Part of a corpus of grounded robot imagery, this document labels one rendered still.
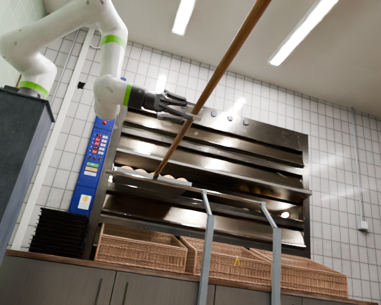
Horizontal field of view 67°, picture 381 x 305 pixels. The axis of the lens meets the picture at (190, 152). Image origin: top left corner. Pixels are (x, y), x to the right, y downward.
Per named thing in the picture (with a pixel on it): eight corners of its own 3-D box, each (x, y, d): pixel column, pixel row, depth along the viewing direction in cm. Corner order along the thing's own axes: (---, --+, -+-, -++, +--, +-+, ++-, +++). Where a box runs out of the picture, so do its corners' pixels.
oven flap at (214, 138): (123, 124, 253) (127, 109, 267) (302, 168, 290) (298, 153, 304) (124, 120, 250) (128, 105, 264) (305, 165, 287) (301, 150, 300)
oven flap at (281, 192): (116, 150, 229) (113, 162, 245) (312, 194, 266) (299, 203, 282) (117, 147, 231) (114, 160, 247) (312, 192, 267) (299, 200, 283)
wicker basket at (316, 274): (245, 282, 235) (248, 247, 246) (306, 291, 247) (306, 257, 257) (278, 288, 192) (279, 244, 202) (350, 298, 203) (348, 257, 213)
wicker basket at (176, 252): (92, 260, 210) (102, 221, 220) (167, 271, 223) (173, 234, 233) (92, 261, 166) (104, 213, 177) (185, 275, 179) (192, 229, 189)
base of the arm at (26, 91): (-24, 85, 123) (-18, 74, 126) (-12, 102, 137) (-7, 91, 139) (42, 101, 129) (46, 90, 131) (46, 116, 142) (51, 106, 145)
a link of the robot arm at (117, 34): (97, 14, 138) (121, 9, 136) (110, 35, 150) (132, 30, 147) (93, 43, 131) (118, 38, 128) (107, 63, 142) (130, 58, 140)
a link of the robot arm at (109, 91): (89, 88, 103) (97, 64, 108) (89, 106, 114) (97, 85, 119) (128, 98, 106) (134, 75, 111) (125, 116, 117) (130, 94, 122)
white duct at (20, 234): (-4, 293, 190) (89, 28, 277) (3, 293, 191) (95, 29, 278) (-6, 293, 189) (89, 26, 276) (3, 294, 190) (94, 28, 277)
